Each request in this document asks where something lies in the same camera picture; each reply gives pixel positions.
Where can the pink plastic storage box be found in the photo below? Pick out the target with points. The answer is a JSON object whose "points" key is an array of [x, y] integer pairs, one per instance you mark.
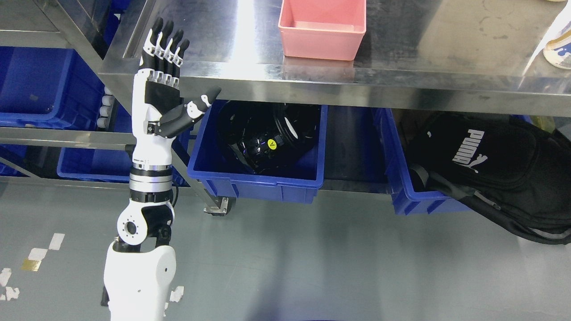
{"points": [[322, 29]]}

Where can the black equipment in bin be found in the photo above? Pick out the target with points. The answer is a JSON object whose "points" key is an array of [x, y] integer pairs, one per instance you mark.
{"points": [[261, 138]]}

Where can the blue bin upper left shelf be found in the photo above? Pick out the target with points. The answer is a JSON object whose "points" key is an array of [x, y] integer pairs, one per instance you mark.
{"points": [[48, 88]]}

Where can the stainless steel shelf rack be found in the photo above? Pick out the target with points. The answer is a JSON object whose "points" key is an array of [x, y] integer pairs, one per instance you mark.
{"points": [[63, 24]]}

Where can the blue bin lower left shelf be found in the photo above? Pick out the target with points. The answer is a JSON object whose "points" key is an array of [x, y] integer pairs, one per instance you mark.
{"points": [[107, 165]]}

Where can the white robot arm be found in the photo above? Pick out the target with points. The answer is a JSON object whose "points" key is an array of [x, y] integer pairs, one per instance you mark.
{"points": [[140, 262]]}

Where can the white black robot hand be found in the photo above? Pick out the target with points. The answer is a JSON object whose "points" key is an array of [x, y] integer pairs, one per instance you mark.
{"points": [[151, 100]]}

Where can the black Puma backpack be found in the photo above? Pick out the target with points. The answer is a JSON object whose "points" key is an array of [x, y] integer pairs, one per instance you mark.
{"points": [[502, 167]]}

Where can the blue bin shelf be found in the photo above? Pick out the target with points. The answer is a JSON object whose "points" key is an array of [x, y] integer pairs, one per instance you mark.
{"points": [[107, 165], [48, 88]]}

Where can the blue bin under backpack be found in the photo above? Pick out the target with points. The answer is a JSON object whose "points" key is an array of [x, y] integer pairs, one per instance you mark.
{"points": [[405, 199]]}

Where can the blue bin with black equipment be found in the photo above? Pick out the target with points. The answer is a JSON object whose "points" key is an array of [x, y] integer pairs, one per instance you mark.
{"points": [[298, 183]]}

